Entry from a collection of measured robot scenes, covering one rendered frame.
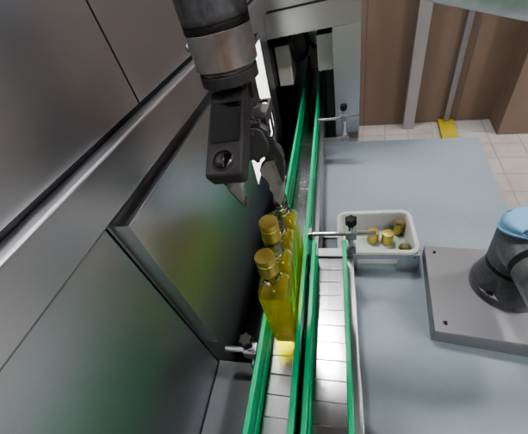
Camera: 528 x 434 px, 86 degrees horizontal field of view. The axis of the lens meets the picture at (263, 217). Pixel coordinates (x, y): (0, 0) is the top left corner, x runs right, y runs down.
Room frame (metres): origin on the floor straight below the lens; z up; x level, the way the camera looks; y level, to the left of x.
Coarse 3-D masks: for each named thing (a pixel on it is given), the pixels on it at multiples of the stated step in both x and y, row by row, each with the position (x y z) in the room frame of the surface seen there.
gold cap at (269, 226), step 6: (264, 216) 0.37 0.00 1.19; (270, 216) 0.37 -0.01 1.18; (258, 222) 0.36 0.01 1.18; (264, 222) 0.36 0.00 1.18; (270, 222) 0.35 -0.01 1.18; (276, 222) 0.35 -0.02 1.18; (264, 228) 0.35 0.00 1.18; (270, 228) 0.34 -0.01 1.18; (276, 228) 0.35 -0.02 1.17; (264, 234) 0.35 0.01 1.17; (270, 234) 0.34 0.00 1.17; (276, 234) 0.35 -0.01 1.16; (264, 240) 0.35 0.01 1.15; (270, 240) 0.34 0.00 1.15; (276, 240) 0.34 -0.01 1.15
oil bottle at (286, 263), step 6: (288, 252) 0.36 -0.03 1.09; (282, 258) 0.35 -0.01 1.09; (288, 258) 0.35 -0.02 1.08; (282, 264) 0.34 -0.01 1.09; (288, 264) 0.34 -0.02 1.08; (294, 264) 0.36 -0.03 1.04; (282, 270) 0.33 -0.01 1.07; (288, 270) 0.33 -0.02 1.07; (294, 270) 0.35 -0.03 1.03; (294, 276) 0.34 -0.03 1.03; (294, 282) 0.33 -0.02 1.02; (294, 288) 0.33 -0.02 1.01
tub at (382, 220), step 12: (360, 216) 0.63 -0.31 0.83; (372, 216) 0.62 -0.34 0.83; (384, 216) 0.61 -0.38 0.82; (396, 216) 0.59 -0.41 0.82; (408, 216) 0.57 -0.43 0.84; (360, 228) 0.63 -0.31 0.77; (384, 228) 0.60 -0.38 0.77; (408, 228) 0.53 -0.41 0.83; (360, 240) 0.58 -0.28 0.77; (396, 240) 0.54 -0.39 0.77; (408, 240) 0.51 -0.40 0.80; (360, 252) 0.49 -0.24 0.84; (372, 252) 0.48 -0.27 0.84; (384, 252) 0.46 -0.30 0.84; (396, 252) 0.45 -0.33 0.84; (408, 252) 0.44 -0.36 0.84
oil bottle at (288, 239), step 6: (288, 228) 0.42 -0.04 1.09; (288, 234) 0.40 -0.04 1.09; (294, 234) 0.42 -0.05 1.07; (282, 240) 0.39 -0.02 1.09; (288, 240) 0.39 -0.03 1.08; (294, 240) 0.41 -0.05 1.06; (288, 246) 0.38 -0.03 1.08; (294, 246) 0.40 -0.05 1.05; (294, 252) 0.39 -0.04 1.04; (294, 258) 0.38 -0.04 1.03; (300, 264) 0.42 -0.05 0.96; (300, 270) 0.41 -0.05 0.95; (300, 276) 0.40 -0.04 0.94
